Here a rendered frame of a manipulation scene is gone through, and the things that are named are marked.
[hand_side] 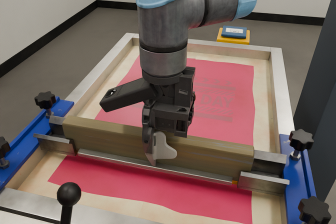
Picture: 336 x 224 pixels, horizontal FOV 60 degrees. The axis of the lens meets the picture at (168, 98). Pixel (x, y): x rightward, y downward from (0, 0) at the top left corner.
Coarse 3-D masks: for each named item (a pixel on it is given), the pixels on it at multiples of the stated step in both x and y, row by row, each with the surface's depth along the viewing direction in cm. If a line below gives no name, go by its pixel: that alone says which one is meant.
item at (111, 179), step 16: (192, 64) 101; (128, 80) 92; (112, 112) 79; (128, 112) 79; (64, 160) 64; (80, 160) 64; (96, 160) 64; (64, 176) 61; (80, 176) 61; (96, 176) 61; (112, 176) 61; (128, 176) 61; (144, 176) 61; (96, 192) 58; (112, 192) 58; (128, 192) 58; (144, 192) 58
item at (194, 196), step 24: (216, 72) 96; (240, 72) 96; (240, 96) 85; (192, 120) 76; (240, 120) 76; (168, 192) 58; (192, 192) 58; (216, 192) 58; (240, 192) 58; (216, 216) 53; (240, 216) 53
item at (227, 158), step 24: (72, 120) 59; (96, 120) 59; (96, 144) 60; (120, 144) 58; (168, 144) 55; (192, 144) 54; (216, 144) 54; (240, 144) 54; (192, 168) 57; (216, 168) 56; (240, 168) 54
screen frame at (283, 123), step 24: (120, 48) 103; (192, 48) 108; (216, 48) 105; (240, 48) 103; (264, 48) 103; (96, 72) 89; (72, 96) 79; (288, 96) 79; (288, 120) 70; (24, 168) 60; (0, 192) 53; (24, 192) 53; (48, 216) 50; (72, 216) 50; (96, 216) 50; (120, 216) 50
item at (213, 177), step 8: (80, 152) 61; (88, 152) 61; (96, 152) 61; (104, 160) 60; (112, 160) 60; (120, 160) 59; (128, 160) 59; (136, 160) 59; (144, 160) 59; (152, 168) 58; (160, 168) 58; (168, 168) 57; (176, 168) 57; (184, 168) 57; (192, 176) 57; (200, 176) 56; (208, 176) 56; (216, 176) 56; (224, 176) 56
